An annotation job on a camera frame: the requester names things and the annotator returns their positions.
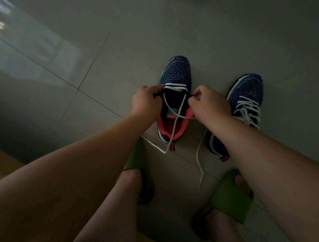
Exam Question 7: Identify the person's right hand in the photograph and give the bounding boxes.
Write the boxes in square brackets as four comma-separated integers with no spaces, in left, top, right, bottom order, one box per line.
[187,84,232,130]

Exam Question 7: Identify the person's left hand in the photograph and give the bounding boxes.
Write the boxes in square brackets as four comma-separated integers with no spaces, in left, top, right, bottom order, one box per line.
[131,84,165,123]

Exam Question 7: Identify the white shoelace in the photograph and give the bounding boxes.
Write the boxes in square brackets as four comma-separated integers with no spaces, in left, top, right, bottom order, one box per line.
[233,95,262,130]
[141,83,209,189]

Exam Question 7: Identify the blue knit sneaker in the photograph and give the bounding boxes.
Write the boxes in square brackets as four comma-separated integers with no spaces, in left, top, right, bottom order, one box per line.
[156,56,195,152]
[208,73,264,163]

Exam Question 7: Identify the person's right forearm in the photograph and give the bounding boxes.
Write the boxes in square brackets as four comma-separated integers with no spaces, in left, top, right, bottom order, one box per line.
[214,117,319,242]

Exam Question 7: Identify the person's left forearm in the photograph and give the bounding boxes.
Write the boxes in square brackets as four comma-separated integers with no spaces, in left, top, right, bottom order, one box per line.
[0,113,153,242]

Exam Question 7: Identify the person's left leg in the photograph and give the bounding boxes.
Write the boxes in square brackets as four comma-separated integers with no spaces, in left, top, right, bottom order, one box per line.
[73,169,143,242]

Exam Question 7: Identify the person's leg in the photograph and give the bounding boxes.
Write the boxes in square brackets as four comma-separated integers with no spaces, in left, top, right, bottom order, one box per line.
[73,169,143,242]
[205,174,251,242]

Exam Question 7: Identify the person's right leg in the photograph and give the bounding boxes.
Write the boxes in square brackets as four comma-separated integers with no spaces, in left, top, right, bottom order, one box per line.
[205,174,251,242]

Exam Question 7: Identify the green foam slipper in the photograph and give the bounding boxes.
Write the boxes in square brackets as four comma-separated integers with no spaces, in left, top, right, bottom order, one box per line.
[122,138,156,205]
[191,169,254,240]

